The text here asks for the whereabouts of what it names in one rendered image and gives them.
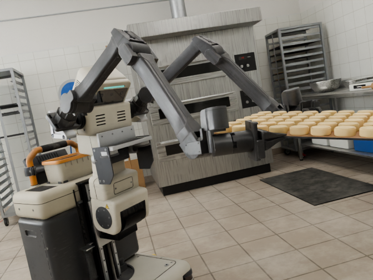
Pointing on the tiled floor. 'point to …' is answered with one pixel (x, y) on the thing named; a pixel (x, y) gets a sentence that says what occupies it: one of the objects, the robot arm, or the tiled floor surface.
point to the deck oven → (201, 95)
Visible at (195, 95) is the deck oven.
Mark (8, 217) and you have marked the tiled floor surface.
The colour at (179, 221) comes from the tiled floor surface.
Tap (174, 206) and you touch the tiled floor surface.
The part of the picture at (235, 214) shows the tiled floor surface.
